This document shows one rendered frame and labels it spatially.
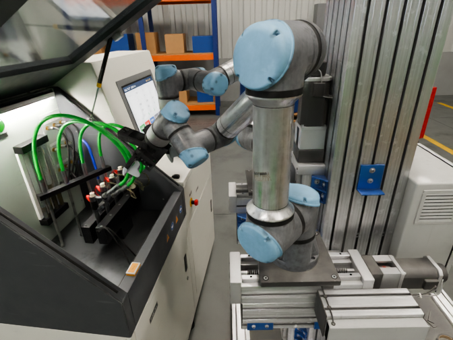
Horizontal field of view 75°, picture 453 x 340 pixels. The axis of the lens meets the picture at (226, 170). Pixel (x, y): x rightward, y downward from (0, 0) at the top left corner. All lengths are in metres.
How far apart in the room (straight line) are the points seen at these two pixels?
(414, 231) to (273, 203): 0.61
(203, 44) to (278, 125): 5.70
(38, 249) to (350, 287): 0.90
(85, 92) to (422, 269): 1.47
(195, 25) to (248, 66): 6.91
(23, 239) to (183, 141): 0.51
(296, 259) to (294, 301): 0.17
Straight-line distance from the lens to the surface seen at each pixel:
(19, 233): 1.00
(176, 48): 6.32
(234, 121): 0.85
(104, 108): 1.51
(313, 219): 0.85
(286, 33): 0.57
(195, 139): 0.85
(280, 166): 0.64
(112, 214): 1.35
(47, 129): 1.50
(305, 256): 0.90
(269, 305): 1.02
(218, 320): 2.11
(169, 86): 1.07
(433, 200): 1.13
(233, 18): 7.42
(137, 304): 1.12
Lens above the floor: 1.68
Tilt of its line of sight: 26 degrees down
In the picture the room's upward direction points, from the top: 2 degrees counter-clockwise
